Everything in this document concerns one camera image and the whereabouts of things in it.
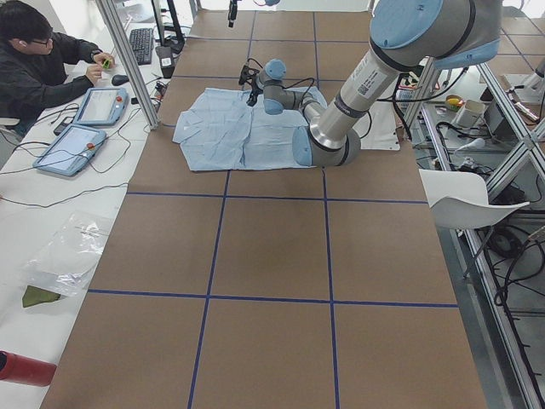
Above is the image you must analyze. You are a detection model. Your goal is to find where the green cloth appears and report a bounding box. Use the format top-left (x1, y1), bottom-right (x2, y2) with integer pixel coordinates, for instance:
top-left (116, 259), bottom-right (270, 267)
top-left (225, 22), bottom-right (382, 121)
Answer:
top-left (21, 285), bottom-right (60, 308)

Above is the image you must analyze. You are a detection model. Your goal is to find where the red cylinder bottle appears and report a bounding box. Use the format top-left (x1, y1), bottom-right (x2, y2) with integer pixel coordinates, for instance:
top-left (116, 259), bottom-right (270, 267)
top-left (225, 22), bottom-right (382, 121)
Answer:
top-left (1, 351), bottom-right (57, 387)

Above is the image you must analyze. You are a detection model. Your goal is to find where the blue teach pendant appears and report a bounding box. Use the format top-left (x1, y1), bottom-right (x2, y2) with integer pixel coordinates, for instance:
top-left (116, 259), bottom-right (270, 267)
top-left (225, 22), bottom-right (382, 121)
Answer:
top-left (72, 87), bottom-right (129, 127)
top-left (32, 124), bottom-right (106, 176)

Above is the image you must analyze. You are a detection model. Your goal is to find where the light blue button-up shirt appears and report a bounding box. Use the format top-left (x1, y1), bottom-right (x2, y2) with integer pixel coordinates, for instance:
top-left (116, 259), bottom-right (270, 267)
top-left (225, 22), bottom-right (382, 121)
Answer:
top-left (172, 88), bottom-right (307, 171)

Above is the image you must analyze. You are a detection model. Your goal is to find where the near blue teach pendant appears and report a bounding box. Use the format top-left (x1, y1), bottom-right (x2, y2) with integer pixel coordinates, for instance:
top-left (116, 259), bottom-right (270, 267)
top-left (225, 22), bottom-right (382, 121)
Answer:
top-left (32, 124), bottom-right (106, 176)

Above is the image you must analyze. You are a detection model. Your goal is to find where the aluminium frame post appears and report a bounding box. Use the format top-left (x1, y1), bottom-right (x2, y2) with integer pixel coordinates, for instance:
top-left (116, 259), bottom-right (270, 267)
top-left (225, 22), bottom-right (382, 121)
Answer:
top-left (96, 0), bottom-right (159, 130)

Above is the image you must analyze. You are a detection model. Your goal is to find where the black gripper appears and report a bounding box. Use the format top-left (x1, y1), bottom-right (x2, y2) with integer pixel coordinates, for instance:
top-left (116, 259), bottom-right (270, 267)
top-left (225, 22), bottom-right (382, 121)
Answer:
top-left (246, 78), bottom-right (263, 106)

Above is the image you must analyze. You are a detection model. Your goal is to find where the seated person in black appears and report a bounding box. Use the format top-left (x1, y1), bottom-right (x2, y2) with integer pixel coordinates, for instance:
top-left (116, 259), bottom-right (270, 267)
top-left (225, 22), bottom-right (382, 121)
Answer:
top-left (1, 1), bottom-right (115, 136)

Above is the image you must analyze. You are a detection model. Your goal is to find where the clear plastic bag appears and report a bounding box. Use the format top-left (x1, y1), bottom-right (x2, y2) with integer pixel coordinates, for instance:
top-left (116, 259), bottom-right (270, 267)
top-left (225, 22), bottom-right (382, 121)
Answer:
top-left (23, 211), bottom-right (114, 297)

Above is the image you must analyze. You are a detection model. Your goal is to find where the white plastic chair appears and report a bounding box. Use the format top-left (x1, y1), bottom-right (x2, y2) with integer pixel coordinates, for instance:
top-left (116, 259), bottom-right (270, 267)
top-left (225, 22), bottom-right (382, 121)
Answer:
top-left (419, 169), bottom-right (530, 230)

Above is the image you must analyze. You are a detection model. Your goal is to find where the black computer mouse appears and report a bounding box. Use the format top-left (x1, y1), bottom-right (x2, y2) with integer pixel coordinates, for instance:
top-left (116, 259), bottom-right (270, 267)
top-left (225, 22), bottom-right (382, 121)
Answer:
top-left (111, 74), bottom-right (129, 86)

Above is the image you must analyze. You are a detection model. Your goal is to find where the black keyboard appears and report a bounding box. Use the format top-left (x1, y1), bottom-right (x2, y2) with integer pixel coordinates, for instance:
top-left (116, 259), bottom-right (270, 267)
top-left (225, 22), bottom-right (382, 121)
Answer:
top-left (129, 28), bottom-right (154, 66)

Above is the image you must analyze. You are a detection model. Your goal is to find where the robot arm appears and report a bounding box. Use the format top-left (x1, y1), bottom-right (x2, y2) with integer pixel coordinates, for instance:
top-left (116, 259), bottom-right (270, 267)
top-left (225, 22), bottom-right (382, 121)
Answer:
top-left (239, 0), bottom-right (502, 166)

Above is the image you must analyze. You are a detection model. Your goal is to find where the far blue teach pendant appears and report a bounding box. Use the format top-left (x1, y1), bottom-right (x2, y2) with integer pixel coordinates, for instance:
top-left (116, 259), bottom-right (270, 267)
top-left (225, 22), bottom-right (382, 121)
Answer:
top-left (72, 87), bottom-right (129, 127)

